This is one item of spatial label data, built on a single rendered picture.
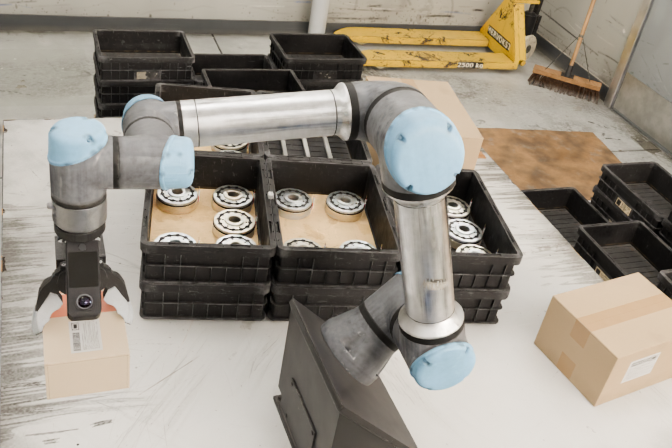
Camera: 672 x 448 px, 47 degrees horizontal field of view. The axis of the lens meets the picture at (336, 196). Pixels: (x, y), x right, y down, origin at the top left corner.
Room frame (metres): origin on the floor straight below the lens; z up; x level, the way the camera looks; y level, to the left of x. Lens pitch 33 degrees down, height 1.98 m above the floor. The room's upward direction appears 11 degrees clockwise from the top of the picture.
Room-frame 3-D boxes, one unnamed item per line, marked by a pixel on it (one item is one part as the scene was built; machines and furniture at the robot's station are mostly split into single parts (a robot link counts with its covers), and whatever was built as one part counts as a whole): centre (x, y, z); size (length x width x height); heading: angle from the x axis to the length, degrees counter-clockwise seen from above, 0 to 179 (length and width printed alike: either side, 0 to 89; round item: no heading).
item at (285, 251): (1.61, 0.01, 0.92); 0.40 x 0.30 x 0.02; 14
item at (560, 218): (2.69, -0.95, 0.26); 0.40 x 0.30 x 0.23; 25
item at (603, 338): (1.48, -0.74, 0.78); 0.30 x 0.22 x 0.16; 124
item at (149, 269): (1.53, 0.30, 0.87); 0.40 x 0.30 x 0.11; 14
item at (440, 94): (2.33, -0.22, 0.80); 0.40 x 0.30 x 0.20; 15
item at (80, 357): (0.86, 0.35, 1.08); 0.16 x 0.12 x 0.07; 25
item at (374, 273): (1.61, 0.01, 0.87); 0.40 x 0.30 x 0.11; 14
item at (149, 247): (1.53, 0.30, 0.92); 0.40 x 0.30 x 0.02; 14
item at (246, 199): (1.66, 0.26, 0.86); 0.10 x 0.10 x 0.01
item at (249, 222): (1.55, 0.24, 0.86); 0.10 x 0.10 x 0.01
